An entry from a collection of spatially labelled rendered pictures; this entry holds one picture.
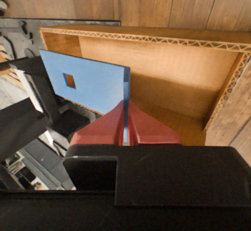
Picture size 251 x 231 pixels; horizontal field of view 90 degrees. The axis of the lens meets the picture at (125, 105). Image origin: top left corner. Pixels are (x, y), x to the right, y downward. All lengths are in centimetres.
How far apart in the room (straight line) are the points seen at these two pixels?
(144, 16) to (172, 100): 12
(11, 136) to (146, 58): 54
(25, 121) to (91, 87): 47
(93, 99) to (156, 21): 13
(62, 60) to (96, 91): 6
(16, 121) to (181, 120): 54
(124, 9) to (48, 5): 17
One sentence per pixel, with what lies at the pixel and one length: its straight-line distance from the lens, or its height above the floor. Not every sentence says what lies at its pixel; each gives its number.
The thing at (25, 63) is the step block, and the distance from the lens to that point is 34.
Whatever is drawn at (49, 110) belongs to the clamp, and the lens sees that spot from 38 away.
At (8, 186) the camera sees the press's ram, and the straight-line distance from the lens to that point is 39.
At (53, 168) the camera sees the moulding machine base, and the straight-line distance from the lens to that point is 585.
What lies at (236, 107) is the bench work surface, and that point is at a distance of 22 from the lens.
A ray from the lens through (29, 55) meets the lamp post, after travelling 48.
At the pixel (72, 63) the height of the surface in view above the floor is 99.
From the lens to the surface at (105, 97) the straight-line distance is 15.
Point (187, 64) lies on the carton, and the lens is 19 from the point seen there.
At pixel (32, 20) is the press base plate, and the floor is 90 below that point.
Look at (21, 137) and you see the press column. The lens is 63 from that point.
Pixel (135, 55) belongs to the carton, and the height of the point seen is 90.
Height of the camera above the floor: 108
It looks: 43 degrees down
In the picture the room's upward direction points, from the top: 134 degrees counter-clockwise
